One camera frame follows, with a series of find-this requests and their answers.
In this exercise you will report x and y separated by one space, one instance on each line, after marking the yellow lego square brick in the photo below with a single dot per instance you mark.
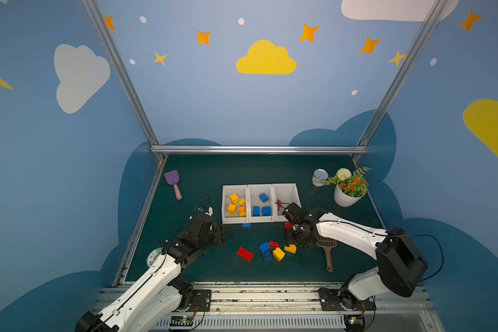
232 209

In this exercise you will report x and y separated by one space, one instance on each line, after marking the tape roll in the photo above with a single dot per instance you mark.
154 255

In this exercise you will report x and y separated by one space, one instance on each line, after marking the purple toy shovel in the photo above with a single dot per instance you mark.
172 178

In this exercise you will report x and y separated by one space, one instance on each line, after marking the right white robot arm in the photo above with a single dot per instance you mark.
400 265

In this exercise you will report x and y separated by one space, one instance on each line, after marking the middle white bin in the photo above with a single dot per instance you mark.
254 191

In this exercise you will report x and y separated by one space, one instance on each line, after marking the left white bin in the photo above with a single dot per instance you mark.
243 193

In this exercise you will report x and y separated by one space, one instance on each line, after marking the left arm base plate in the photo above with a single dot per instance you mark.
196 300

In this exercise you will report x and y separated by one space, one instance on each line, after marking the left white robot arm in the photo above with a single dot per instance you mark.
160 290

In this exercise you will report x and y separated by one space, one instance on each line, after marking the red lego long brick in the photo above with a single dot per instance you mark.
245 254

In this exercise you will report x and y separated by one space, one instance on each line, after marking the right white bin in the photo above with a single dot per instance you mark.
287 193

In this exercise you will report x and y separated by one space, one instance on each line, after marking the silver tin can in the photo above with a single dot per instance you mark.
319 177

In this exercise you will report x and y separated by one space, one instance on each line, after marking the white bin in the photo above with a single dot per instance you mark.
287 193
243 193
254 191

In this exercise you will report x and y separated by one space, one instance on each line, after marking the blue lego floor brick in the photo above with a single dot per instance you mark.
263 197

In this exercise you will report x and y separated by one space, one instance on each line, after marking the right controller board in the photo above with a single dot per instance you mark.
354 323

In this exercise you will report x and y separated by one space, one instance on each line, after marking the potted flower plant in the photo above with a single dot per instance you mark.
350 186

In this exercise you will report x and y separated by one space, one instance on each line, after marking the brown slotted scoop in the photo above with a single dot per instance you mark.
327 244

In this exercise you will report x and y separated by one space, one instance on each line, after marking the controller board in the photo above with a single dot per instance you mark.
354 323
181 322

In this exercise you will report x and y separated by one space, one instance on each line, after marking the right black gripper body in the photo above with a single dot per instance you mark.
294 226

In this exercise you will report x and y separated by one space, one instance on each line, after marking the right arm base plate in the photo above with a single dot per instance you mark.
337 300

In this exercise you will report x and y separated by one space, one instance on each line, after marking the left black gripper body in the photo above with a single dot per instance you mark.
215 231

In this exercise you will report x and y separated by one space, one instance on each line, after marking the left controller board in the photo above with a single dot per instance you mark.
181 322

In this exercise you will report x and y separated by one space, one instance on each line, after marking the small red lego brick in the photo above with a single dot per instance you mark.
274 244

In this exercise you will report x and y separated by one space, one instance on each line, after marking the yellow orange lego brick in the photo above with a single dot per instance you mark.
242 211

